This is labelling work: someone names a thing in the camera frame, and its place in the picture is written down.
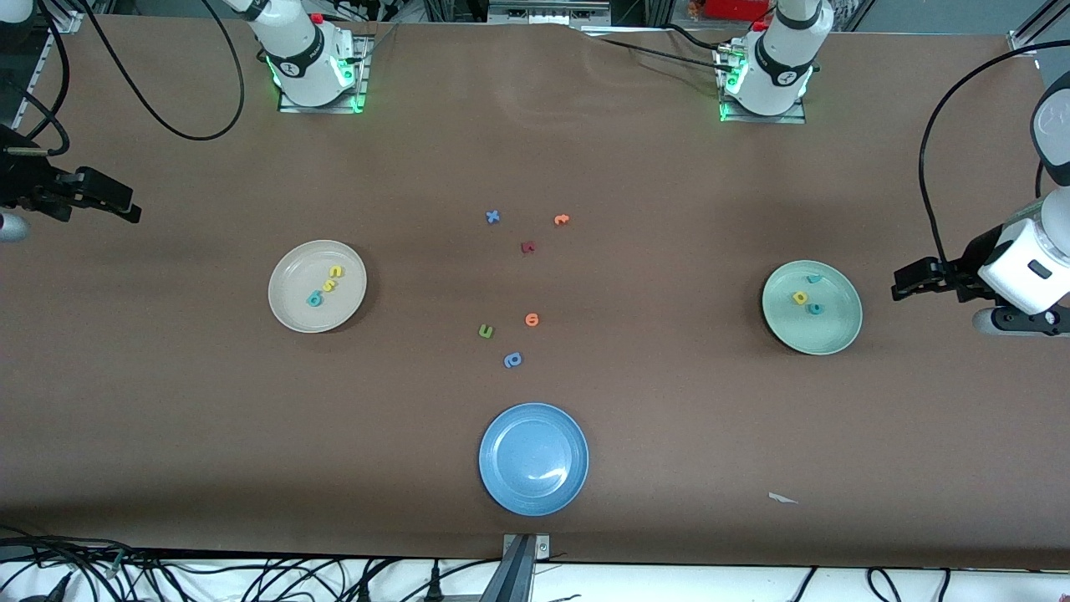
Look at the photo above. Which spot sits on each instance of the red box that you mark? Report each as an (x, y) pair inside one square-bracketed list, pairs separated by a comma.
[(736, 8)]

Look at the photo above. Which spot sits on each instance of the metal corner bracket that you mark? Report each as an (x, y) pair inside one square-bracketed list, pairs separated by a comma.
[(63, 22), (1021, 43)]

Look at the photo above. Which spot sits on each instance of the beige brown plate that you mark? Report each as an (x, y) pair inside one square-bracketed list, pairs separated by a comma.
[(301, 301)]

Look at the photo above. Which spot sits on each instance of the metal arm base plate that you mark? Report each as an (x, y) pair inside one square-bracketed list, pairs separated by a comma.
[(288, 107), (794, 119)]

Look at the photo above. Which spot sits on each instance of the blue letter a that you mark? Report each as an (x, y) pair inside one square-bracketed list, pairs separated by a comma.
[(512, 360)]

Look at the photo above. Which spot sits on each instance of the blue plate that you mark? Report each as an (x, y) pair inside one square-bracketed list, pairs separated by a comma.
[(533, 459)]

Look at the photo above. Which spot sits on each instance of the pale green plate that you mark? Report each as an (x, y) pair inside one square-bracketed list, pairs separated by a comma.
[(823, 330)]

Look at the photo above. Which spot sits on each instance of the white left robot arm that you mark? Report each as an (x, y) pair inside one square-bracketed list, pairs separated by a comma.
[(782, 67)]

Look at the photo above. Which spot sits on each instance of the dark aluminium post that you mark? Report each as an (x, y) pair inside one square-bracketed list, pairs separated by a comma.
[(510, 581)]

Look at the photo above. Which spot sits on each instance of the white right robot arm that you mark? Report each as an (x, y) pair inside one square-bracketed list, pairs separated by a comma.
[(301, 58)]

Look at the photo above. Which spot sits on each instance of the white paper scrap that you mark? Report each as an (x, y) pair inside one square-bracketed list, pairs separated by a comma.
[(782, 498)]

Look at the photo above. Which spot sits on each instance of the grey metal clamp bracket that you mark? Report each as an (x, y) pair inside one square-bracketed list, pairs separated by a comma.
[(542, 548)]

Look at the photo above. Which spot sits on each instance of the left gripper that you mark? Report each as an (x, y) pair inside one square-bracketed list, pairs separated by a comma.
[(960, 272)]

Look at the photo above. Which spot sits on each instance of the silver aluminium frame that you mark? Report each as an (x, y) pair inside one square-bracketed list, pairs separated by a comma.
[(547, 10)]

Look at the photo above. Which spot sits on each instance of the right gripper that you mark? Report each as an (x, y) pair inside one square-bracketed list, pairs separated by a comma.
[(25, 186)]

